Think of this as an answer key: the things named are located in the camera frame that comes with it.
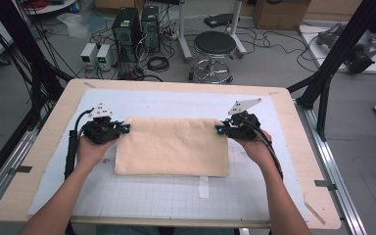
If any left hand-held gripper black cable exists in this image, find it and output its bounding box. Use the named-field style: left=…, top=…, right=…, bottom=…
left=64, top=109, right=94, bottom=180

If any large black computer tower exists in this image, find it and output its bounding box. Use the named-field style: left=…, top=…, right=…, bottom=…
left=111, top=7, right=143, bottom=63

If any hand-held gripper black cable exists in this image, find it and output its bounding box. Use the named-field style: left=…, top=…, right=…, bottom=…
left=64, top=109, right=94, bottom=180
left=246, top=117, right=284, bottom=180

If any black floor cable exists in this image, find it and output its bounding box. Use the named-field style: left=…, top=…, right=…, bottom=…
left=246, top=27, right=319, bottom=73

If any black metal frame stand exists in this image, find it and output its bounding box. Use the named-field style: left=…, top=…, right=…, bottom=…
left=287, top=0, right=376, bottom=142

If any right hand-held gripper black cable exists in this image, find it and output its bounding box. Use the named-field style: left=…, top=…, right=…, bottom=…
left=246, top=117, right=284, bottom=180

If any person's left hand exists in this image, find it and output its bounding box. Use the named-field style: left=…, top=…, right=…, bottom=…
left=76, top=134, right=119, bottom=173

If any clear plastic bag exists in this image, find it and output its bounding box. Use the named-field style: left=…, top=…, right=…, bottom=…
left=57, top=12, right=107, bottom=38

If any grey and black machine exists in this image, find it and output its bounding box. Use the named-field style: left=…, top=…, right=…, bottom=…
left=316, top=23, right=376, bottom=74

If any tan tape strip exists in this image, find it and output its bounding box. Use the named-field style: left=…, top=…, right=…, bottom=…
left=303, top=200, right=327, bottom=226

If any white grid mat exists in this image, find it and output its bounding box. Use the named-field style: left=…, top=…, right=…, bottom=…
left=27, top=88, right=310, bottom=223

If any aluminium rail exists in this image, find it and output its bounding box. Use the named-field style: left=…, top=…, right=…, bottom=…
left=295, top=99, right=368, bottom=235
left=0, top=109, right=52, bottom=223

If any black flat device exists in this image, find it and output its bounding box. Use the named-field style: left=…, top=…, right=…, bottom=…
left=204, top=13, right=234, bottom=28

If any cream towel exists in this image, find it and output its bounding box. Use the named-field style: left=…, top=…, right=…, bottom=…
left=114, top=117, right=230, bottom=178

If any black metal frame with cables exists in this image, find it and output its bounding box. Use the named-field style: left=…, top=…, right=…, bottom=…
left=0, top=0, right=74, bottom=131

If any black round stool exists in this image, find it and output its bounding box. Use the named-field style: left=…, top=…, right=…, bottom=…
left=189, top=30, right=238, bottom=84

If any white power supply unit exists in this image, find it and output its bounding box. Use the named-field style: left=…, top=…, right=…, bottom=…
left=96, top=43, right=117, bottom=71
left=79, top=42, right=99, bottom=70

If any grey metal bracket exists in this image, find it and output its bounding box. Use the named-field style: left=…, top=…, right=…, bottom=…
left=314, top=179, right=337, bottom=191
left=8, top=165, right=33, bottom=175

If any white tape strip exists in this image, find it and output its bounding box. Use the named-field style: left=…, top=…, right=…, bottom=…
left=198, top=175, right=211, bottom=199

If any white desk leg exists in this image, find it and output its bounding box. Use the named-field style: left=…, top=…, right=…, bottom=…
left=175, top=0, right=194, bottom=64
left=226, top=0, right=249, bottom=59

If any cardboard box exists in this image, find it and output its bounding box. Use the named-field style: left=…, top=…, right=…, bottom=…
left=253, top=0, right=311, bottom=31

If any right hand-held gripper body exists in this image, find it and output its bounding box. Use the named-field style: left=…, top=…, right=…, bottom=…
left=224, top=97, right=262, bottom=142

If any slim black computer tower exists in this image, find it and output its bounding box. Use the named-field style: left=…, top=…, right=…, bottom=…
left=140, top=4, right=162, bottom=53

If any person's right hand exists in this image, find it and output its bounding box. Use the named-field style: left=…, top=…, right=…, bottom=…
left=232, top=129, right=276, bottom=171

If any coiled black cable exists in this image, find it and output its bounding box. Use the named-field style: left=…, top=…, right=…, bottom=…
left=146, top=56, right=170, bottom=73

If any white floor board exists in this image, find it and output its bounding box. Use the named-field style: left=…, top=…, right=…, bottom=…
left=298, top=23, right=376, bottom=76

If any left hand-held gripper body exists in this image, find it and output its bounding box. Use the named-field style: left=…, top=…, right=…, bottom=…
left=81, top=102, right=122, bottom=145

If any white round table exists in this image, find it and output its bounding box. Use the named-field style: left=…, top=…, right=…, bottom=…
left=21, top=0, right=78, bottom=16

